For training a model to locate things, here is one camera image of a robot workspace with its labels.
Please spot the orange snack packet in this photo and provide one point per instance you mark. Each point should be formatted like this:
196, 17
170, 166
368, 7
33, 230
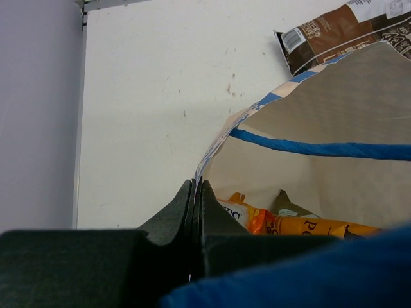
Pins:
287, 225

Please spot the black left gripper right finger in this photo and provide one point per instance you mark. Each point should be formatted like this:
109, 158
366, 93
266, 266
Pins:
224, 246

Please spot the checkered blue paper bag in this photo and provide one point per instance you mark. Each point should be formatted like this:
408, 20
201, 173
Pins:
337, 138

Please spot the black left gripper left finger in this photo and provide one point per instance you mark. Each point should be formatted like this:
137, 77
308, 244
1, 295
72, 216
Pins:
97, 268

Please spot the small orange white packet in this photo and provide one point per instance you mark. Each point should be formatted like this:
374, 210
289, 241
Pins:
256, 221

